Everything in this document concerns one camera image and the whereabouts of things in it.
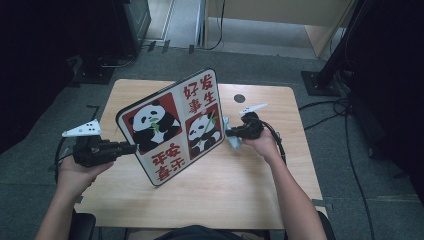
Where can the grey floor tape strip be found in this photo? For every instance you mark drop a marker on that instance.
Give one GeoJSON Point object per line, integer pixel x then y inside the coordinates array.
{"type": "Point", "coordinates": [320, 202]}

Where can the person's left hand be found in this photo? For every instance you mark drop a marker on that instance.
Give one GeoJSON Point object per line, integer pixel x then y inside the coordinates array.
{"type": "Point", "coordinates": [73, 178]}

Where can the person's right hand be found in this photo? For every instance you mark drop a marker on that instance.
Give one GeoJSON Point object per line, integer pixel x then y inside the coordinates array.
{"type": "Point", "coordinates": [265, 146]}

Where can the dark curtain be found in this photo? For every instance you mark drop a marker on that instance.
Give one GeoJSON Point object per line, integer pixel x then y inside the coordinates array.
{"type": "Point", "coordinates": [393, 83]}
{"type": "Point", "coordinates": [40, 60]}

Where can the dark round table grommet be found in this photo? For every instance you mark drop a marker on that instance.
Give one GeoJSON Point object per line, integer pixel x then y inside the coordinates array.
{"type": "Point", "coordinates": [239, 98]}

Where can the panda picture board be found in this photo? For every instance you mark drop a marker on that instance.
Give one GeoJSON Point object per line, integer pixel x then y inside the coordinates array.
{"type": "Point", "coordinates": [166, 126]}

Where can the light blue wiping cloth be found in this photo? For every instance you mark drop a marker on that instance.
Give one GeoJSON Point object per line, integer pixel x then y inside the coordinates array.
{"type": "Point", "coordinates": [234, 143]}

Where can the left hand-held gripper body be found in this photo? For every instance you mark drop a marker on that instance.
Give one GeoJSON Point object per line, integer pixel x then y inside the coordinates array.
{"type": "Point", "coordinates": [93, 153]}

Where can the person's dark clothing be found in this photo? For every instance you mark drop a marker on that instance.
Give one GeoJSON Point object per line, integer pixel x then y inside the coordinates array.
{"type": "Point", "coordinates": [196, 233]}

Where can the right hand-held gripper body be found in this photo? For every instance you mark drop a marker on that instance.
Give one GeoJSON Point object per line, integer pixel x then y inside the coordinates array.
{"type": "Point", "coordinates": [253, 128]}

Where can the black floor stand base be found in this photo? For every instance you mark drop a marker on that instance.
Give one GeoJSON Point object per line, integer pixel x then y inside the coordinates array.
{"type": "Point", "coordinates": [90, 75]}

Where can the black stand base plate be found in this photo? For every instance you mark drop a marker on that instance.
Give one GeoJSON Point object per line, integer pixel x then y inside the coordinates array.
{"type": "Point", "coordinates": [316, 85]}

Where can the black stand pole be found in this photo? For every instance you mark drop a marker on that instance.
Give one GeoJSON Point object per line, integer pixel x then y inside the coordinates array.
{"type": "Point", "coordinates": [336, 56]}

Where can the dark cabinet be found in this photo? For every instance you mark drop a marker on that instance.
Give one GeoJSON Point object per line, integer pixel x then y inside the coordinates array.
{"type": "Point", "coordinates": [136, 20]}

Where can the light wooden desk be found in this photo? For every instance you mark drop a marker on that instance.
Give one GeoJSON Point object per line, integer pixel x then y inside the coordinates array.
{"type": "Point", "coordinates": [266, 10]}

